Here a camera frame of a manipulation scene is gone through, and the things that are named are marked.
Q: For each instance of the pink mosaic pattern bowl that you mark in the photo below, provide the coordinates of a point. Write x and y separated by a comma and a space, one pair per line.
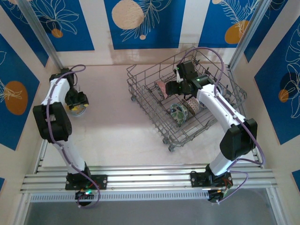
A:
192, 105

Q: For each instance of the blue yellow floral bowl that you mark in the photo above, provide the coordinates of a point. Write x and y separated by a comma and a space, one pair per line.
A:
201, 103

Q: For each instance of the green leaf print bowl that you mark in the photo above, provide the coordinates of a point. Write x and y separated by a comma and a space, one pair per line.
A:
179, 113

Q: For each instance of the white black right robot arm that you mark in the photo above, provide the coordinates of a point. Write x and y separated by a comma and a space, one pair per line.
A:
218, 105

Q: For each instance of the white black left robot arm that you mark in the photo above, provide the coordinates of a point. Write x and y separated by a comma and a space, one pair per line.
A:
57, 91

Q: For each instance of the small black control board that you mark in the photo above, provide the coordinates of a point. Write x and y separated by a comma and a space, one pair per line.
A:
82, 194
214, 195

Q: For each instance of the aluminium frame post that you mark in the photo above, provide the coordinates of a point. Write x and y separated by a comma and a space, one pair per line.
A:
39, 30
249, 30

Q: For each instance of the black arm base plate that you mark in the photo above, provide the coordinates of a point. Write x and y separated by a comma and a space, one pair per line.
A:
195, 180
103, 181

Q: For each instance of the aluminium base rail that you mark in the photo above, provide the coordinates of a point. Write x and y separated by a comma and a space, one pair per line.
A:
152, 174

